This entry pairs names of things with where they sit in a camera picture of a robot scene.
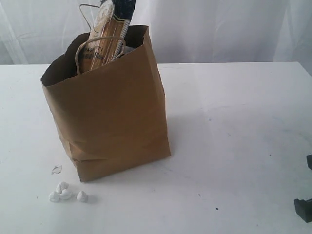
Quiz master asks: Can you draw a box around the white candy piece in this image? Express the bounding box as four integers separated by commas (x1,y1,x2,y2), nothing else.
56,181,69,194
48,191,60,202
76,191,88,203
59,189,72,200

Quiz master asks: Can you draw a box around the spaghetti packet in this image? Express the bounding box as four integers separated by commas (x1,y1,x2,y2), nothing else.
77,0,136,74

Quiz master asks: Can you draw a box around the white blue small packet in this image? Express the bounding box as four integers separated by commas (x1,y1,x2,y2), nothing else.
123,46,134,55

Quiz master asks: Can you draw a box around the brown paper bag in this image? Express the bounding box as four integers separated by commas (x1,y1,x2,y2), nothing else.
41,25,171,182

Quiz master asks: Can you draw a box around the clear plastic scrap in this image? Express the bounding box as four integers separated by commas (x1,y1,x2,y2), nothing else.
51,165,62,175

